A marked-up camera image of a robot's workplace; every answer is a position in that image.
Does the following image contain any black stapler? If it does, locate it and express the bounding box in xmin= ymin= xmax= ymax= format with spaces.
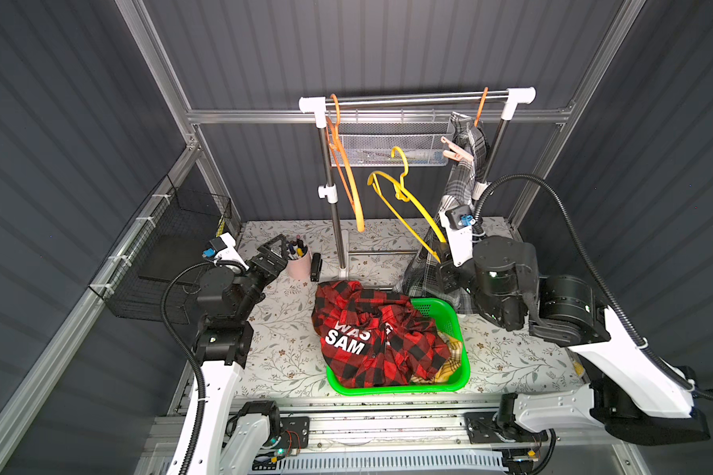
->
xmin=310 ymin=253 xmax=323 ymax=282

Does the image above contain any grey plaid long-sleeve shirt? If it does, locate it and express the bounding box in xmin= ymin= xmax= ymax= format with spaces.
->
xmin=395 ymin=112 xmax=491 ymax=315

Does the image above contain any black wire wall basket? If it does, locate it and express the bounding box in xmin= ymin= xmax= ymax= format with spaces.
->
xmin=90 ymin=179 xmax=235 ymax=326

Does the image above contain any pink pen cup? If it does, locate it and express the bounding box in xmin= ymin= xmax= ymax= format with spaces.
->
xmin=286 ymin=236 xmax=312 ymax=281

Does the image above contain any red black plaid shirt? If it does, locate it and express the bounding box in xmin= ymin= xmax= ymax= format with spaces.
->
xmin=312 ymin=280 xmax=449 ymax=389

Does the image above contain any pink clothespin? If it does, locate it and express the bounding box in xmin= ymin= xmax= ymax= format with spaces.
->
xmin=441 ymin=136 xmax=475 ymax=164

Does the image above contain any green perforated plastic tray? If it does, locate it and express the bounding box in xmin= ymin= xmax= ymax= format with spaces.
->
xmin=312 ymin=288 xmax=471 ymax=396

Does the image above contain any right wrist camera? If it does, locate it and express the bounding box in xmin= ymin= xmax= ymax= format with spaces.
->
xmin=440 ymin=205 xmax=475 ymax=266

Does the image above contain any yellow plaid long-sleeve shirt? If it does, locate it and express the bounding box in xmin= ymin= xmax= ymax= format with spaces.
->
xmin=410 ymin=332 xmax=463 ymax=385

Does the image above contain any floral table mat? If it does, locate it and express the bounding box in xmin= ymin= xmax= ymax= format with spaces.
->
xmin=238 ymin=219 xmax=581 ymax=400

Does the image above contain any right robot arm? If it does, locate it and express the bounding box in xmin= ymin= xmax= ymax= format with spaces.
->
xmin=439 ymin=203 xmax=713 ymax=447

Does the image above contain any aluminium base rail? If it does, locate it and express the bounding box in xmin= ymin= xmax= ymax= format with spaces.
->
xmin=165 ymin=397 xmax=649 ymax=475

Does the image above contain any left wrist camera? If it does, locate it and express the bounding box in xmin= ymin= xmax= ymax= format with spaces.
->
xmin=202 ymin=233 xmax=247 ymax=269

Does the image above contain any white mesh wire basket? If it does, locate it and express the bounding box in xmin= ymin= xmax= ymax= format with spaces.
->
xmin=339 ymin=123 xmax=454 ymax=167

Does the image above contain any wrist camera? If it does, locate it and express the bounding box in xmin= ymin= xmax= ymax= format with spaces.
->
xmin=202 ymin=233 xmax=247 ymax=269
xmin=440 ymin=205 xmax=475 ymax=266

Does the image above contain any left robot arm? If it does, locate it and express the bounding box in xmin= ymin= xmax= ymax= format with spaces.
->
xmin=160 ymin=233 xmax=288 ymax=474

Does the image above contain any yellow object in basket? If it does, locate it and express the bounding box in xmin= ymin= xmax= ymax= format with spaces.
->
xmin=215 ymin=218 xmax=226 ymax=238

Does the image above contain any orange plastic hanger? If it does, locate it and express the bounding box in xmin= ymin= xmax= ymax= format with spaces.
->
xmin=327 ymin=94 xmax=366 ymax=233

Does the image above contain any brown orange hanger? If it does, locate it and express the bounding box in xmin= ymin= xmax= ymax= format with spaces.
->
xmin=473 ymin=87 xmax=489 ymax=128

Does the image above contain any yellow plastic hanger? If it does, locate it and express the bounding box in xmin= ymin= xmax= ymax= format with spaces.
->
xmin=368 ymin=146 xmax=447 ymax=262

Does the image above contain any steel clothes rack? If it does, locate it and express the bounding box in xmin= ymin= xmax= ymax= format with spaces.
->
xmin=298 ymin=87 xmax=537 ymax=277

